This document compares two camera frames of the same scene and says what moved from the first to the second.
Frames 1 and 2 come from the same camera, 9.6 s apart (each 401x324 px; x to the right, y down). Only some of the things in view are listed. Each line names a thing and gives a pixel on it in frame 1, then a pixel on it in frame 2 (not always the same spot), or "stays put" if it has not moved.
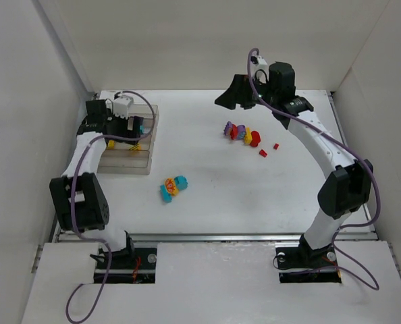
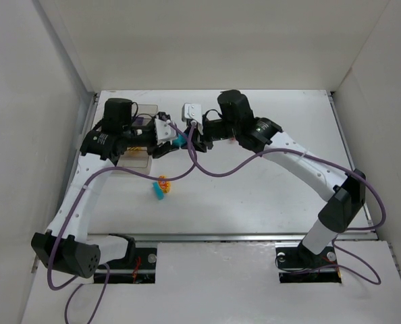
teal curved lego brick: [181, 182] to [180, 142]
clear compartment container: [132, 157] stays put
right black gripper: [242, 91] to [201, 142]
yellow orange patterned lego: [171, 187] to [165, 185]
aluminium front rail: [222, 237] stays put
